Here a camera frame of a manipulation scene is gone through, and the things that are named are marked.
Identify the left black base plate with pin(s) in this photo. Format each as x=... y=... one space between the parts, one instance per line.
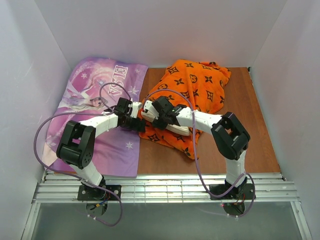
x=87 y=193

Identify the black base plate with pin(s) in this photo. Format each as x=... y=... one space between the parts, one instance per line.
x=220 y=192
x=87 y=193

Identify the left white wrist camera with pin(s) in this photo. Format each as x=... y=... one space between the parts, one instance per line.
x=135 y=107

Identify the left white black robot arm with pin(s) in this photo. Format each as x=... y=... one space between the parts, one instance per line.
x=77 y=143

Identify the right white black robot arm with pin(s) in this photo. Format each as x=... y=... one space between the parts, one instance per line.
x=230 y=136

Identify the cream white pillow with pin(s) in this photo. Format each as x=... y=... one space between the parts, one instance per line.
x=180 y=130

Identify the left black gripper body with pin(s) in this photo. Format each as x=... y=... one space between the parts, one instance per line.
x=139 y=124

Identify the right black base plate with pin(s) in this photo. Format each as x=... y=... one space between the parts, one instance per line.
x=220 y=192

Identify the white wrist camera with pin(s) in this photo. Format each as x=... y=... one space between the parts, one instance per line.
x=149 y=112
x=135 y=107

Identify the orange black patterned pillowcase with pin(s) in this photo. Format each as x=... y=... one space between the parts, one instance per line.
x=202 y=84

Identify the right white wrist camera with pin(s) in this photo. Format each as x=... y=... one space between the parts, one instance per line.
x=149 y=112

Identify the aluminium rail frame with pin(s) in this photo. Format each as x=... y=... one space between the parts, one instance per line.
x=172 y=188

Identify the purple Elsa printed cloth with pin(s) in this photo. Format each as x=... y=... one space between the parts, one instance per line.
x=94 y=84

